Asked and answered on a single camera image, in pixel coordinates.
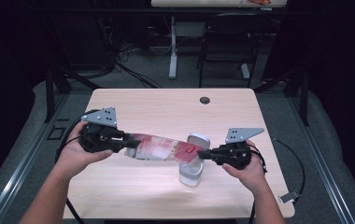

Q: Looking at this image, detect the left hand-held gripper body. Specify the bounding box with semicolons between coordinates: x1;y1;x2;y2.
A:
78;106;131;154

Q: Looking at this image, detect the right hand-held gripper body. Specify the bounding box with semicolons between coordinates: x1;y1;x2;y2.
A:
211;127;265;171

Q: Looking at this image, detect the white container with hinged lid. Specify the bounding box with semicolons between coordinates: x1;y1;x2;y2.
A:
178;132;211;188

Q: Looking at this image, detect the pink and white refill pouch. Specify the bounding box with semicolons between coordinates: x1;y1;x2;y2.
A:
123;133;206;165

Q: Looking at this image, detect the person's right hand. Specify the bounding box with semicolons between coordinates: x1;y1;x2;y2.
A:
221;139;267;196

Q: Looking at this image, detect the person's left hand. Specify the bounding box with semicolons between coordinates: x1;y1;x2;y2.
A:
55;120;115;179

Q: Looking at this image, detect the black metal stand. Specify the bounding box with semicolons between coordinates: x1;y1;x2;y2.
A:
43;60;103;124
253;66;310;127

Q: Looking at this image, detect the white desk foot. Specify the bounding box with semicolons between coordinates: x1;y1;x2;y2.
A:
240;63;251;80

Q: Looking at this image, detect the white desk leg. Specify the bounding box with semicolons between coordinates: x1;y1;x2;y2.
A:
168;16;178;80

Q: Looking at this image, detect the black folding chair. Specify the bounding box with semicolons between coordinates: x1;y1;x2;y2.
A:
196;12;272;90

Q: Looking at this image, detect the light wooden background desk top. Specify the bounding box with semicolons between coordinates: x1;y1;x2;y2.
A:
150;0;288;8

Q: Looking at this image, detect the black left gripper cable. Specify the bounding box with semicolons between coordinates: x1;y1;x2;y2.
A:
54;108;102;224

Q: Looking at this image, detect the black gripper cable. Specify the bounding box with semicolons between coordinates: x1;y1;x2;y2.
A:
54;108;102;224
248;137;306;224

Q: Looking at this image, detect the bundle of black floor cables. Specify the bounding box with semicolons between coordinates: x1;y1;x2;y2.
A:
95;12;171;90

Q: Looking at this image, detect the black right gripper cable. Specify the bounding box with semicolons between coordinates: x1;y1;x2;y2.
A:
248;137;306;224

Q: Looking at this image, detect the grey cable clip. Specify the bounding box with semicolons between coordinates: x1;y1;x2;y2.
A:
278;189;302;204

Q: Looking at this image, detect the aluminium floor rail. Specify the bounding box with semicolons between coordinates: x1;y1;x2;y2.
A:
286;96;355;224
0;92;71;224

